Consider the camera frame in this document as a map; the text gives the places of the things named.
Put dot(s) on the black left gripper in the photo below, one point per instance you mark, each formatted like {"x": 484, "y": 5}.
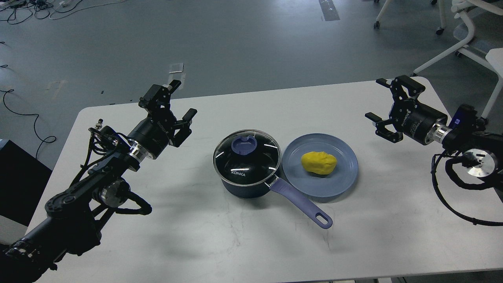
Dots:
{"x": 161, "y": 128}

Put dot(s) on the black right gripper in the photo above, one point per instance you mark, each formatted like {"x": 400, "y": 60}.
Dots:
{"x": 408, "y": 115}

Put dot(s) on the glass pot lid purple knob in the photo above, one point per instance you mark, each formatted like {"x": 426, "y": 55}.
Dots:
{"x": 247, "y": 157}

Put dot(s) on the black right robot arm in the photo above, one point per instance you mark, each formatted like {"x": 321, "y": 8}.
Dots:
{"x": 473, "y": 155}

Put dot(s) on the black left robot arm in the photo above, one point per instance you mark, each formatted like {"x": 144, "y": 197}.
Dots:
{"x": 76, "y": 216}

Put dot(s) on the yellow potato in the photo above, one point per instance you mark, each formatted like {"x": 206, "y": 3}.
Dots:
{"x": 320, "y": 163}

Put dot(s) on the white chair base with casters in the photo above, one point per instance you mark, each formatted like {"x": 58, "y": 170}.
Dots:
{"x": 441, "y": 4}

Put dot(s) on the blue round plate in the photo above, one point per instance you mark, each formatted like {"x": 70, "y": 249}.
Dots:
{"x": 320, "y": 188}

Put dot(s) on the white office chair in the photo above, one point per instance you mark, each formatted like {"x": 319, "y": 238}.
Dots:
{"x": 479, "y": 38}

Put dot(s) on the black box at left edge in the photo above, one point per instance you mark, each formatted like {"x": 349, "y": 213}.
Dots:
{"x": 22, "y": 182}

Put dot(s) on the dark blue saucepan purple handle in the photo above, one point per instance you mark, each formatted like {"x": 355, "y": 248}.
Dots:
{"x": 271, "y": 184}

